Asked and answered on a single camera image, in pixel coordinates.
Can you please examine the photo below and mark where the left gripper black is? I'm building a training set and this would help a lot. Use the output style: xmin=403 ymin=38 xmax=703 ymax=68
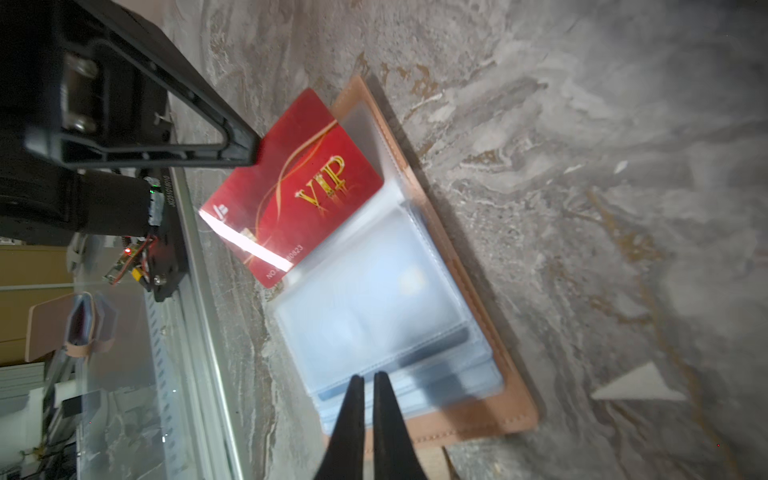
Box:
xmin=1 ymin=1 xmax=261 ymax=234

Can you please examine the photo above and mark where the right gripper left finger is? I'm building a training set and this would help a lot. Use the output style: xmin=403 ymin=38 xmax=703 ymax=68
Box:
xmin=314 ymin=375 xmax=365 ymax=480

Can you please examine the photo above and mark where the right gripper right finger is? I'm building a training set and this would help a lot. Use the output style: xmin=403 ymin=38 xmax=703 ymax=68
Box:
xmin=373 ymin=372 xmax=427 ymax=480

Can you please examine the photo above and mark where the tan leather card holder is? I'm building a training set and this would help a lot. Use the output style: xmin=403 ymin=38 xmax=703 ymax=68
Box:
xmin=269 ymin=76 xmax=539 ymax=448

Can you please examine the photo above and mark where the red VIP card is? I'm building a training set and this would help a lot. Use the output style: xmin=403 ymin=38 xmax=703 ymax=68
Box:
xmin=199 ymin=89 xmax=383 ymax=288

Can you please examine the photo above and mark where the aluminium front rail frame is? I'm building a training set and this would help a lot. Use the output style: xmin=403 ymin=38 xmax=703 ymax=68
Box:
xmin=147 ymin=168 xmax=253 ymax=479

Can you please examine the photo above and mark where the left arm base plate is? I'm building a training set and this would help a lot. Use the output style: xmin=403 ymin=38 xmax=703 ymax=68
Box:
xmin=104 ymin=167 xmax=190 ymax=303

